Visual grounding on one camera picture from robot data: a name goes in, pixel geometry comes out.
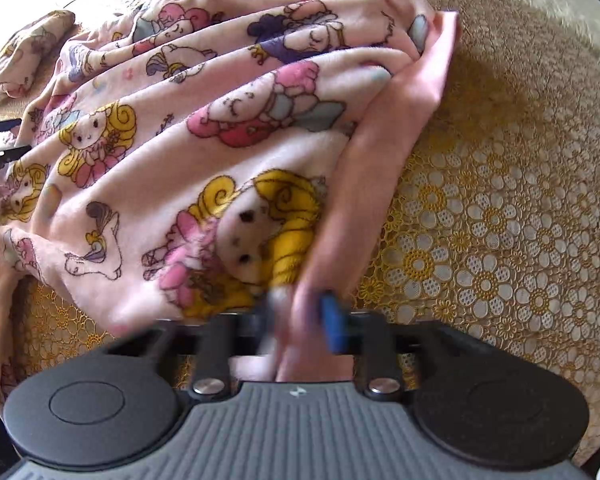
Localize pink cartoon fleece garment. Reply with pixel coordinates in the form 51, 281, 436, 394
0, 0, 458, 408

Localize folded pink floral garment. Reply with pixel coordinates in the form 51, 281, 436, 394
0, 10, 76, 99

